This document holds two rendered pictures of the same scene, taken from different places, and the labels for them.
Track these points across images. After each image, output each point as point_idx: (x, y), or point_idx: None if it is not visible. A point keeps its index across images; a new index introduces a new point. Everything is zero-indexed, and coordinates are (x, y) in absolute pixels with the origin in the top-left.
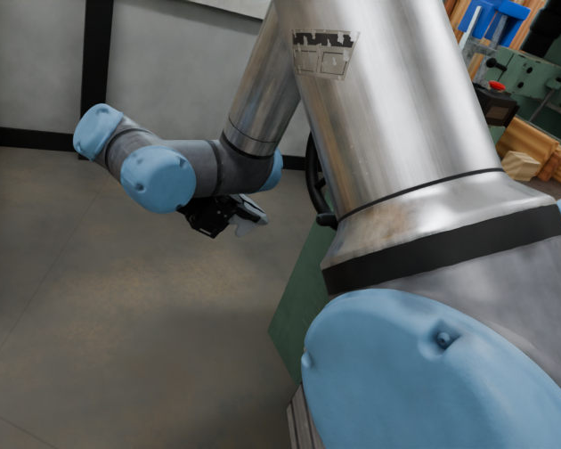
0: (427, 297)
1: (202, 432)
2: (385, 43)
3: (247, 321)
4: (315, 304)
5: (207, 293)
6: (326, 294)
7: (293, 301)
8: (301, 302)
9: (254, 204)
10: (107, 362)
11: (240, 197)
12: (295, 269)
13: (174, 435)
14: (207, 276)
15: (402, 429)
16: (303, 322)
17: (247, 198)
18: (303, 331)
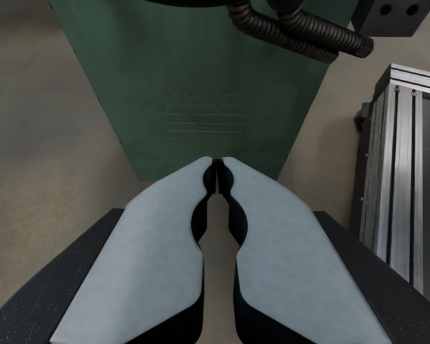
0: None
1: (228, 293)
2: None
3: (119, 196)
4: (176, 123)
5: (62, 226)
6: (181, 105)
7: (144, 144)
8: (155, 136)
9: (184, 196)
10: None
11: (183, 312)
12: (112, 121)
13: (223, 323)
14: (36, 217)
15: None
16: (175, 147)
17: (138, 217)
18: (182, 151)
